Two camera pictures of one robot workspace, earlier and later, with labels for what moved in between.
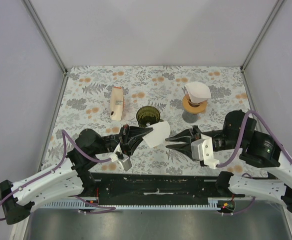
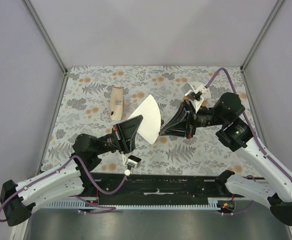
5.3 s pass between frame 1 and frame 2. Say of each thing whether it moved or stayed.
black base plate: stayed
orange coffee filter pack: stayed
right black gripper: moved
